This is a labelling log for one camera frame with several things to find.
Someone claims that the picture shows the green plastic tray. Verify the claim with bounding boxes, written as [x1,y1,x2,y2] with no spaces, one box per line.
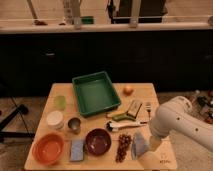
[72,71,121,117]

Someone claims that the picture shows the green handled peeler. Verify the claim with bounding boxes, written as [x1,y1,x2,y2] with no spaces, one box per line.
[112,114,135,122]

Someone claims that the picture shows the grey towel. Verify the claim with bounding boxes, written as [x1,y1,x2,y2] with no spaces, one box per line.
[131,132,149,160]

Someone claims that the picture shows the wooden table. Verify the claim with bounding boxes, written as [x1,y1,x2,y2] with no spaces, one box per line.
[24,83,177,171]

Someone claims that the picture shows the silver fork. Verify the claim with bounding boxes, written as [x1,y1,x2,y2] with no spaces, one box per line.
[145,102,152,121]

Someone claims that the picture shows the orange plastic bowl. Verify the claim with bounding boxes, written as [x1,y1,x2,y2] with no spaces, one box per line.
[32,133,64,166]

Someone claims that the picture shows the bunch of red grapes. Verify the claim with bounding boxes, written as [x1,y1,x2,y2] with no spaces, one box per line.
[115,134,132,162]

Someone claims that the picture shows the small metal cup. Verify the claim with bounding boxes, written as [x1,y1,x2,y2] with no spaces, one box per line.
[68,117,81,134]

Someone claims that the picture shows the blue sponge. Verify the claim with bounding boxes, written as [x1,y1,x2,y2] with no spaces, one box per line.
[70,139,84,162]

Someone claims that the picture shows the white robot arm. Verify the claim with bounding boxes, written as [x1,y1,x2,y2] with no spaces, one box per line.
[149,96,213,152]

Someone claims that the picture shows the orange fruit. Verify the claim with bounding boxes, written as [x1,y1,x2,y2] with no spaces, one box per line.
[123,86,134,95]

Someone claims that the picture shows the white round container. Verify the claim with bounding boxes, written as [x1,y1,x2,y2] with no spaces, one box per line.
[46,111,64,129]

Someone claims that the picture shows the dark red bowl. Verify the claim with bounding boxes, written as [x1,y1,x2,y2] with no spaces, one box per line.
[85,128,111,156]

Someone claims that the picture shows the light green cup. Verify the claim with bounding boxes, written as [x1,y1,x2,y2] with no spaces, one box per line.
[54,95,66,110]

